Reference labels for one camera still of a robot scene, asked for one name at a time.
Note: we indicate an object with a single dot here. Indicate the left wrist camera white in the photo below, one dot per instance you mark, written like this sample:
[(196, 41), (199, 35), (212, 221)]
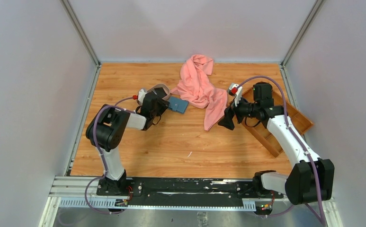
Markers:
[(141, 95)]

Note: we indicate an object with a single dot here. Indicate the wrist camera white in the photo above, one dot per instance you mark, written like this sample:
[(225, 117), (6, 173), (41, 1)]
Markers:
[(141, 95), (235, 90)]

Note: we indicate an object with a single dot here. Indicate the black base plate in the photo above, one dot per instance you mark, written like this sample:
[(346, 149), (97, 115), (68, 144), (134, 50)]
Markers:
[(186, 192)]

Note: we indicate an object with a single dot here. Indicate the pink oval tray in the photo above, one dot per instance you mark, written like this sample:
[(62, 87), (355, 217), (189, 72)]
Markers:
[(164, 88)]

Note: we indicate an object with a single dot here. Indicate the aluminium rail frame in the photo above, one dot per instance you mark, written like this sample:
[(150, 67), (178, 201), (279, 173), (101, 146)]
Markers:
[(73, 202)]

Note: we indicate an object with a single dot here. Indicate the wooden compartment tray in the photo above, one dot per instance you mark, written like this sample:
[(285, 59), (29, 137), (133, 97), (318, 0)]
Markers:
[(274, 128)]

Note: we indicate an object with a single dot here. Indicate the blue leather card holder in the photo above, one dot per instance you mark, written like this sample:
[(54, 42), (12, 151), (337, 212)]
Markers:
[(177, 105)]

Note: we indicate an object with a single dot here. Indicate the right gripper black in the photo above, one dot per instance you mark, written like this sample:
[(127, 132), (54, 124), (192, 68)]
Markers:
[(229, 112)]

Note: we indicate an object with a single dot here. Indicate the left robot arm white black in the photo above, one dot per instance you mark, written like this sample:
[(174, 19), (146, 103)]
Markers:
[(108, 126)]

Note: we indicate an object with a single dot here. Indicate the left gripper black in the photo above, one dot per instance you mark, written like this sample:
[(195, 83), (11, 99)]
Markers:
[(163, 104)]

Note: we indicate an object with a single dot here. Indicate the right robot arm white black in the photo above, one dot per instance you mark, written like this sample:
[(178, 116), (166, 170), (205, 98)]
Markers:
[(311, 177)]

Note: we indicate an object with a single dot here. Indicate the pink cloth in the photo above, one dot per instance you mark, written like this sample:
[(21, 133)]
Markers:
[(195, 87)]

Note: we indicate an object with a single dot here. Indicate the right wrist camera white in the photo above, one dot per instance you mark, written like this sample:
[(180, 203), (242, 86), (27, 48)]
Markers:
[(235, 90)]

